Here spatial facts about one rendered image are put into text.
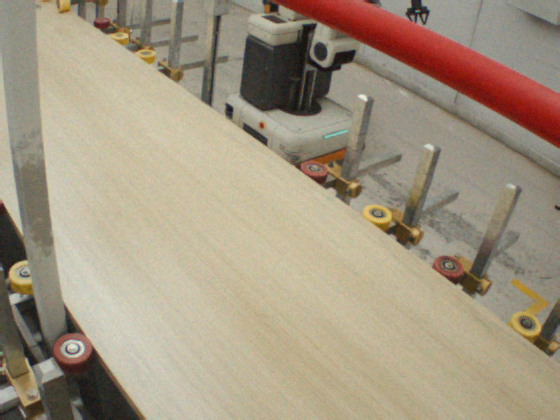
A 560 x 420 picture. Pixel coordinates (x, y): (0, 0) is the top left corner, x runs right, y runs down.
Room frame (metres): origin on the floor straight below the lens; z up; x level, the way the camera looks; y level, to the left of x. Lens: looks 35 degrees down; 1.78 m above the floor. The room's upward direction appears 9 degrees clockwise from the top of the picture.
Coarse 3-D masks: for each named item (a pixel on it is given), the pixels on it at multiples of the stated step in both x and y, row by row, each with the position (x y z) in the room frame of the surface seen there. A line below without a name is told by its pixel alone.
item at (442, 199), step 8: (448, 192) 1.56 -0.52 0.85; (456, 192) 1.57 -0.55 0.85; (432, 200) 1.50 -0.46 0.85; (440, 200) 1.50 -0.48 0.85; (448, 200) 1.53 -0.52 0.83; (424, 208) 1.44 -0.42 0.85; (432, 208) 1.47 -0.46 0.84; (424, 216) 1.45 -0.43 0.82; (392, 224) 1.33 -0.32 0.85; (392, 232) 1.33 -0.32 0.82
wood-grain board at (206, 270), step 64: (0, 64) 1.91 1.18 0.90; (64, 64) 1.97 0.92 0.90; (128, 64) 2.04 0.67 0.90; (0, 128) 1.43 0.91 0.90; (64, 128) 1.49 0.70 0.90; (128, 128) 1.54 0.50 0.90; (192, 128) 1.60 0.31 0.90; (0, 192) 1.11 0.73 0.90; (64, 192) 1.16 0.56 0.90; (128, 192) 1.21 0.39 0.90; (192, 192) 1.25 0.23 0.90; (256, 192) 1.30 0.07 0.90; (320, 192) 1.35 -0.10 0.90; (64, 256) 0.92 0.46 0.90; (128, 256) 0.97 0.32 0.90; (192, 256) 1.00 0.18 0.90; (256, 256) 1.04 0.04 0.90; (320, 256) 1.08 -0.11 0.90; (384, 256) 1.12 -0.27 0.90; (128, 320) 0.78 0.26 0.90; (192, 320) 0.81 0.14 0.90; (256, 320) 0.84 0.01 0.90; (320, 320) 0.87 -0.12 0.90; (384, 320) 0.90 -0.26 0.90; (448, 320) 0.92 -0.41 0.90; (128, 384) 0.62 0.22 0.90; (192, 384) 0.65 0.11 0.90; (256, 384) 0.67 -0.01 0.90; (320, 384) 0.70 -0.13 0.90; (384, 384) 0.72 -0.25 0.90; (448, 384) 0.73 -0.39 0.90; (512, 384) 0.75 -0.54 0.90
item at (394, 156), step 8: (392, 152) 1.74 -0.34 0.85; (400, 152) 1.75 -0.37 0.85; (368, 160) 1.66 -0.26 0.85; (376, 160) 1.67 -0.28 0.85; (384, 160) 1.68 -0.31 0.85; (392, 160) 1.71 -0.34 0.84; (360, 168) 1.60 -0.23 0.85; (368, 168) 1.62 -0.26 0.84; (376, 168) 1.65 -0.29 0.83; (328, 176) 1.52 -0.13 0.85; (328, 184) 1.49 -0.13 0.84
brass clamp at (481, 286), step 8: (464, 256) 1.23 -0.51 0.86; (464, 264) 1.19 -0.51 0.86; (472, 264) 1.20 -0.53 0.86; (464, 272) 1.17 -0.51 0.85; (464, 280) 1.16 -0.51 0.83; (472, 280) 1.14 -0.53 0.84; (480, 280) 1.14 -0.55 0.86; (488, 280) 1.14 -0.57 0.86; (472, 288) 1.14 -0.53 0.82; (480, 288) 1.12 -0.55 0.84; (488, 288) 1.14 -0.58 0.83; (480, 296) 1.12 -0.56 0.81
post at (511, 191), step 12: (504, 192) 1.16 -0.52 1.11; (516, 192) 1.14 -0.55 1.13; (504, 204) 1.15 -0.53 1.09; (492, 216) 1.16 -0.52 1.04; (504, 216) 1.14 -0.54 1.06; (492, 228) 1.16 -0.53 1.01; (504, 228) 1.16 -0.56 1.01; (492, 240) 1.15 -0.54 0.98; (480, 252) 1.16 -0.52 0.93; (492, 252) 1.15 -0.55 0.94; (480, 264) 1.15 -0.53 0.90; (480, 276) 1.14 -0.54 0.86
